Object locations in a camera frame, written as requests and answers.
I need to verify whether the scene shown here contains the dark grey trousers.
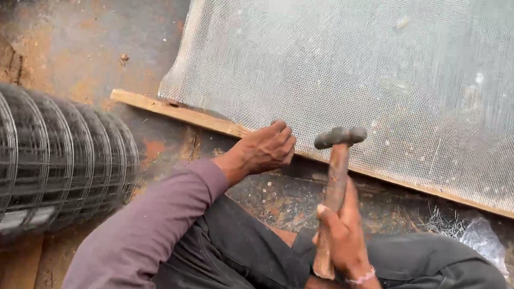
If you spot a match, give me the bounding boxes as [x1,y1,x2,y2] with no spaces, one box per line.
[150,187,514,289]

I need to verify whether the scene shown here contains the roll of welded wire mesh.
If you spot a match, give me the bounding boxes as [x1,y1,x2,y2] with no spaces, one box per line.
[0,77,149,283]

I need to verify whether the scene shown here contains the clear plastic bag of nails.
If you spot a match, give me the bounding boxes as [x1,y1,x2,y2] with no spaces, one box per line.
[417,203,514,280]

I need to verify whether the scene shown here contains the fine grey wire mesh sheet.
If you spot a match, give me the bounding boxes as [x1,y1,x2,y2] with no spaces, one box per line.
[147,0,514,225]

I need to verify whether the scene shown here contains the person's left hand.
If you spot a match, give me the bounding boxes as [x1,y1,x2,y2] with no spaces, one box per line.
[225,114,300,184]

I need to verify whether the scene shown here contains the long wooden strip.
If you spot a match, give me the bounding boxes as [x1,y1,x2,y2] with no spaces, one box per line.
[100,88,514,229]

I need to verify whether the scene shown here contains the person's right hand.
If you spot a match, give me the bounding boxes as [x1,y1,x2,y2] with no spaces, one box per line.
[308,174,383,283]

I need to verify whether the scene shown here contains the white beaded bracelet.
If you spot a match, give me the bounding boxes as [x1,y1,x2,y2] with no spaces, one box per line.
[346,263,377,288]

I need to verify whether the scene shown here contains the hammer with wooden handle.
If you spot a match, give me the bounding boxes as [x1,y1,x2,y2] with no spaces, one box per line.
[297,121,369,283]

